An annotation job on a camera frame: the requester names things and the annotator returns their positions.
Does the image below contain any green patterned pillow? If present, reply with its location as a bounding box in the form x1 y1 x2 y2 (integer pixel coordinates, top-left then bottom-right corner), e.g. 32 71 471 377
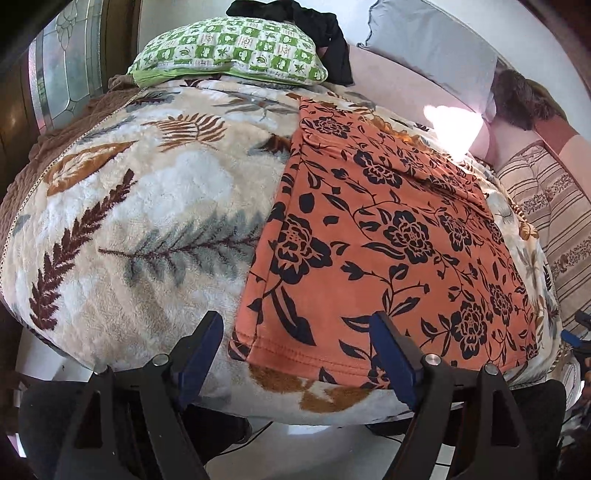
127 17 329 87

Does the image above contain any pink bed sheet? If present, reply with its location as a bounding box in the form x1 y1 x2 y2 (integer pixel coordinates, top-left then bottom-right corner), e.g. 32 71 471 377
346 45 502 163

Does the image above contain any brown quilted blanket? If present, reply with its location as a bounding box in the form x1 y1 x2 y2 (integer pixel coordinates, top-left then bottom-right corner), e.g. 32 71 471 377
0 74 145 260

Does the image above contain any black cloth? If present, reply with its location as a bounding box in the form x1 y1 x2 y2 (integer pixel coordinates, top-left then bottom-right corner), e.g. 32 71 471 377
226 0 355 86

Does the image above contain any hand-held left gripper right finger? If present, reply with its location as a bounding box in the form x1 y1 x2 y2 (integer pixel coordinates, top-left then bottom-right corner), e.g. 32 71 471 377
368 312 539 480

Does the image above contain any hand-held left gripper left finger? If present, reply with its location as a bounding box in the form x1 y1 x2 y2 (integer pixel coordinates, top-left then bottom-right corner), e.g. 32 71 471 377
55 311 225 480

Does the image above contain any leaf print fleece blanket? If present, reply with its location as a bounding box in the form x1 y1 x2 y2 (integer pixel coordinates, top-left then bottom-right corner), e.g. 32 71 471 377
0 76 579 426

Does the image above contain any reddish brown cushion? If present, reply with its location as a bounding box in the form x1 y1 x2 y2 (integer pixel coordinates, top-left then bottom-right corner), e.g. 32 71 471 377
534 112 581 163

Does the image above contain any orange floral garment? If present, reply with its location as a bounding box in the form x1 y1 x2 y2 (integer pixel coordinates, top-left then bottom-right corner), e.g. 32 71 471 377
228 97 542 391

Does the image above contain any striped beige quilt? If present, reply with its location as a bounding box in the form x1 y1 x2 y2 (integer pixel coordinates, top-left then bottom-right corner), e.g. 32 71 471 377
495 134 591 334

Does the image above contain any brown furry cushion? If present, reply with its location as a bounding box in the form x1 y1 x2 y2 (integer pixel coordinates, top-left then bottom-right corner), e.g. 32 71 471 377
491 69 567 133

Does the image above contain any stained glass window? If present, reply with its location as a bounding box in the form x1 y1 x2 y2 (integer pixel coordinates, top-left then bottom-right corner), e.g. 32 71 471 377
27 7 108 127

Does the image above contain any grey pillow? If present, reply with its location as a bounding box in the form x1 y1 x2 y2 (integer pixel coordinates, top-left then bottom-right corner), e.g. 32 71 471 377
358 0 500 117

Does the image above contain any black cable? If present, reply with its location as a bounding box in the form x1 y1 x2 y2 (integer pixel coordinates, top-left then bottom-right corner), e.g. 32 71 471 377
216 421 279 457

